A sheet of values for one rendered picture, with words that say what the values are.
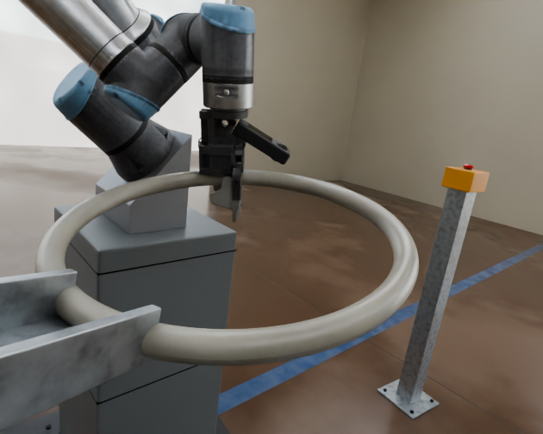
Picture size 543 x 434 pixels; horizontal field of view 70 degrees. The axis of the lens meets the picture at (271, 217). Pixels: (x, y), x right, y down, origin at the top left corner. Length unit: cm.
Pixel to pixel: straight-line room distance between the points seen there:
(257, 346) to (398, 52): 744
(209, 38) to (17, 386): 55
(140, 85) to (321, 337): 54
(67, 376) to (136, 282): 74
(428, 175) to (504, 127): 132
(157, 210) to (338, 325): 79
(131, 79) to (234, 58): 18
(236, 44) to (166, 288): 66
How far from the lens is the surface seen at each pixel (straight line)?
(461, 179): 165
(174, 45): 77
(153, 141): 108
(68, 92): 103
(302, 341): 35
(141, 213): 107
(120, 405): 123
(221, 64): 68
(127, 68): 74
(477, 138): 682
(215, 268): 114
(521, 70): 678
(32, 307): 42
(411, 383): 198
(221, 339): 34
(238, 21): 68
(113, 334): 33
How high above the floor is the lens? 121
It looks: 15 degrees down
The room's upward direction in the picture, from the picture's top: 7 degrees clockwise
